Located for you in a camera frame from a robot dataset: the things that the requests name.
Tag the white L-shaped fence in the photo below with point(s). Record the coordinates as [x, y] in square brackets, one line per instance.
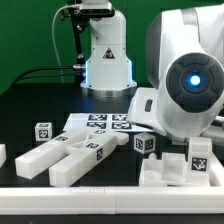
[117, 200]

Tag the white tag sheet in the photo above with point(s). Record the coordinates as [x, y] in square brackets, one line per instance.
[105, 121]

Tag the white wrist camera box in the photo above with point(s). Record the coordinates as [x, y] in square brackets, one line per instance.
[143, 110]

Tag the small white cube nut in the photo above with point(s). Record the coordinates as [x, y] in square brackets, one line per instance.
[43, 131]

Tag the white chair back frame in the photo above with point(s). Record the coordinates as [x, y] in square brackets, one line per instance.
[69, 156]

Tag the white chair seat part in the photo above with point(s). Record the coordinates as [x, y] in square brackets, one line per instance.
[169, 170]

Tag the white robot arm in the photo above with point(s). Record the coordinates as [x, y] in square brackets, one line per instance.
[184, 63]

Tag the white cube nut with tag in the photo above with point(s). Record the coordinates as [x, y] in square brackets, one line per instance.
[144, 143]

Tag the grey camera on stand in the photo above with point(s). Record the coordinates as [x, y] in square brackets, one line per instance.
[96, 8]

